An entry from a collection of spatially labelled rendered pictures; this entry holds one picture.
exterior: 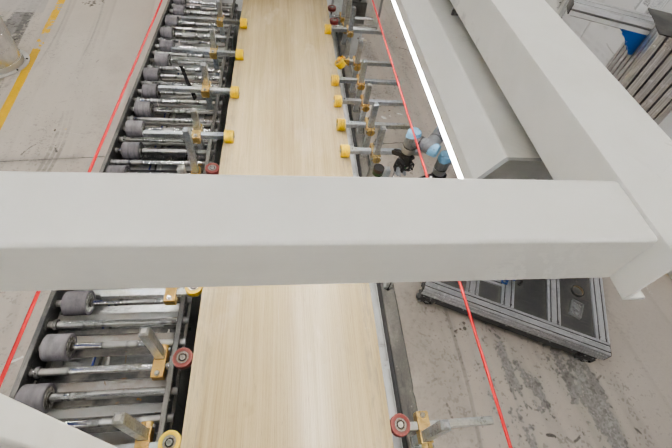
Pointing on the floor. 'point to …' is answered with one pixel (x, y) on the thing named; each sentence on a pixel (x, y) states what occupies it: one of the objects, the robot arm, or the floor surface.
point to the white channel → (374, 196)
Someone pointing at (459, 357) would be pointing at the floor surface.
